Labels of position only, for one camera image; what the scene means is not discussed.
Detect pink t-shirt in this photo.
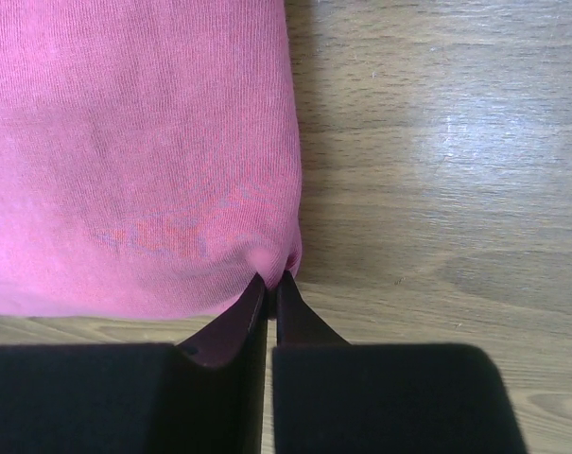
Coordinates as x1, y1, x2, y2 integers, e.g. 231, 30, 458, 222
0, 1, 302, 319

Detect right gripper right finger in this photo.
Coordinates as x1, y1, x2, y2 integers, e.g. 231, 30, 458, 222
272, 274, 527, 453

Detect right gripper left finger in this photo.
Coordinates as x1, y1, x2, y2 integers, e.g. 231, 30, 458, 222
0, 278, 268, 453

